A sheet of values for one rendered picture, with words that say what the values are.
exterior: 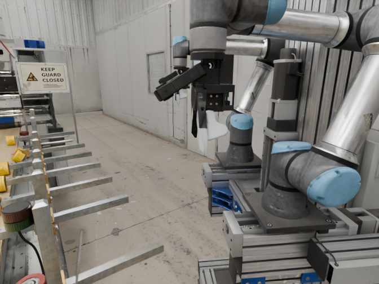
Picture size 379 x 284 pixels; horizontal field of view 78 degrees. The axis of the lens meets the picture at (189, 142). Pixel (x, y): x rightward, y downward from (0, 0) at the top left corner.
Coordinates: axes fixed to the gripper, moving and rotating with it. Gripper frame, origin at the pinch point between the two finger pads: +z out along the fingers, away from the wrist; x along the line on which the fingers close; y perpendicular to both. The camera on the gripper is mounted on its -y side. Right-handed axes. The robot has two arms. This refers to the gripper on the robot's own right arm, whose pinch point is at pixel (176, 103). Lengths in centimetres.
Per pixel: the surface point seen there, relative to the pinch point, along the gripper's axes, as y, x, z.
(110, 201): -31, -43, 36
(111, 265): -26, -68, 46
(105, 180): -39, -19, 37
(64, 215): -46, -51, 36
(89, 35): -266, 814, -153
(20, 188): -121, 46, 70
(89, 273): -33, -70, 46
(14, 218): -42, -83, 16
